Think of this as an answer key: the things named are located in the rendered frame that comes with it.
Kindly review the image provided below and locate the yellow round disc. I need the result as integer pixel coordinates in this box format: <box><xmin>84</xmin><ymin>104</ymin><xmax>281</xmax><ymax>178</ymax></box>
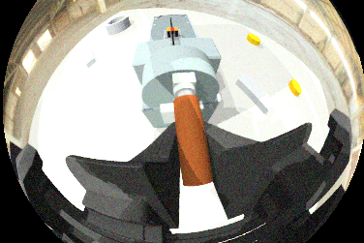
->
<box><xmin>247</xmin><ymin>34</ymin><xmax>260</xmax><ymax>46</ymax></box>
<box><xmin>289</xmin><ymin>79</ymin><xmax>302</xmax><ymax>96</ymax></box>

